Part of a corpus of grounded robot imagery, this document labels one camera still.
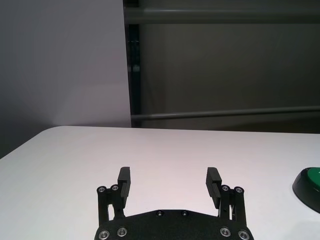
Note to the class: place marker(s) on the green YES button black base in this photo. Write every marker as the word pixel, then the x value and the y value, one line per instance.
pixel 308 185

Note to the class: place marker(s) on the thick grey horizontal rail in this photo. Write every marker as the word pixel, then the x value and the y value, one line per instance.
pixel 225 15

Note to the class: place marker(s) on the thin grey horizontal rail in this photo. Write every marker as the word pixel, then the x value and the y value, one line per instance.
pixel 225 113

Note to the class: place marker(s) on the dark vertical post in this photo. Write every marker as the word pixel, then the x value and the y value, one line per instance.
pixel 133 75

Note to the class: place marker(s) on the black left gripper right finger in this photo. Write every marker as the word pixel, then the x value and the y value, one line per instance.
pixel 213 185

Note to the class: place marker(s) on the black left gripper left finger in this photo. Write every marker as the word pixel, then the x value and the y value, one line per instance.
pixel 124 185

